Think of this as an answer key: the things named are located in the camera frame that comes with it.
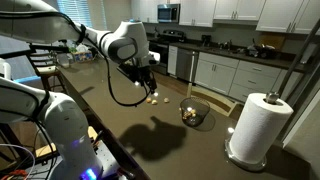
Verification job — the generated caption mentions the white upper kitchen cabinets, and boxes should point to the white upper kitchen cabinets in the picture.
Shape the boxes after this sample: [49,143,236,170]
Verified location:
[130,0,320,36]

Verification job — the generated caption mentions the white paper towel roll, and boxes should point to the white paper towel roll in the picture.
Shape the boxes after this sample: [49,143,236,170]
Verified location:
[229,92,295,165]

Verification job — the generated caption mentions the kitchen faucet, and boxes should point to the kitchen faucet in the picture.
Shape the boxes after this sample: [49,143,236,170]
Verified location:
[217,39,235,52]

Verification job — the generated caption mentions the clear plastic jar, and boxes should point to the clear plastic jar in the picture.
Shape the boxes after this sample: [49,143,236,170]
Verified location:
[55,52,72,70]

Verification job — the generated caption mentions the black wire mesh trash can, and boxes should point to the black wire mesh trash can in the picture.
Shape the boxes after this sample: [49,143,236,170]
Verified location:
[179,96,211,128]

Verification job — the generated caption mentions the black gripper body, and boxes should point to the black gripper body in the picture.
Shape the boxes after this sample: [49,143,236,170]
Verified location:
[117,62,157,89]

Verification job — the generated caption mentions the grey metal tripod pole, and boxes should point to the grey metal tripod pole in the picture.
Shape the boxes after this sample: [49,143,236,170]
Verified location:
[277,18,320,103]

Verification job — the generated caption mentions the wooden bar stool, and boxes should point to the wooden bar stool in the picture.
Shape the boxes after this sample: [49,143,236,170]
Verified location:
[25,42,69,94]

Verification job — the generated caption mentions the white kitchen cabinets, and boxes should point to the white kitchen cabinets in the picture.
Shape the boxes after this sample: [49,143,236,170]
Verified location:
[166,45,303,103]
[130,0,320,36]

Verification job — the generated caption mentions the white lower kitchen cabinets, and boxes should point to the white lower kitchen cabinets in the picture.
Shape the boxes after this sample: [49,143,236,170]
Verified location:
[166,45,303,103]

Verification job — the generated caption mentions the tissue box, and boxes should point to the tissue box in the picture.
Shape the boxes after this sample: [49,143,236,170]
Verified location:
[70,44,95,63]

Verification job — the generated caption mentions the dark cooking pot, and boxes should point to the dark cooking pot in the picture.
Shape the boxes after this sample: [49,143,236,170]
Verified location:
[245,39,278,60]

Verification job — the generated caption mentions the black coffee maker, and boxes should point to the black coffee maker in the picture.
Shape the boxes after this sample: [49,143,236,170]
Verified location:
[201,34,212,48]

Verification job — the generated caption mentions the wooden cutting board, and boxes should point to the wooden cutting board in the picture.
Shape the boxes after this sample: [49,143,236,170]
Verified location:
[259,32,287,52]

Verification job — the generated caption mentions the metal paper towel holder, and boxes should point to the metal paper towel holder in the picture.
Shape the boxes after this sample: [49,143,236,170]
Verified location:
[224,91,281,173]

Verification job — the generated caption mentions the wrapped candies pile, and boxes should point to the wrapped candies pile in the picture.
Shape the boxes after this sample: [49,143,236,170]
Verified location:
[181,106,198,122]

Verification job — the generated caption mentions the stainless steel microwave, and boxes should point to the stainless steel microwave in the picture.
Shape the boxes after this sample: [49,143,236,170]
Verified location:
[156,3,181,24]

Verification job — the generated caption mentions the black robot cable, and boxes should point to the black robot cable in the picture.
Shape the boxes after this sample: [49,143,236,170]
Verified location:
[103,54,152,108]

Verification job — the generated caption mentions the stainless steel dishwasher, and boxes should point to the stainless steel dishwasher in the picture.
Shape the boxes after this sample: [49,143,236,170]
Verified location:
[175,47,200,84]

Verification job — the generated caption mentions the black kitchen stove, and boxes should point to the black kitchen stove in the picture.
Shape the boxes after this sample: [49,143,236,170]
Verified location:
[148,29,187,76]

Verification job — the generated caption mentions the window blinds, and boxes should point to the window blinds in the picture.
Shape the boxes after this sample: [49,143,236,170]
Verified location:
[55,0,108,30]

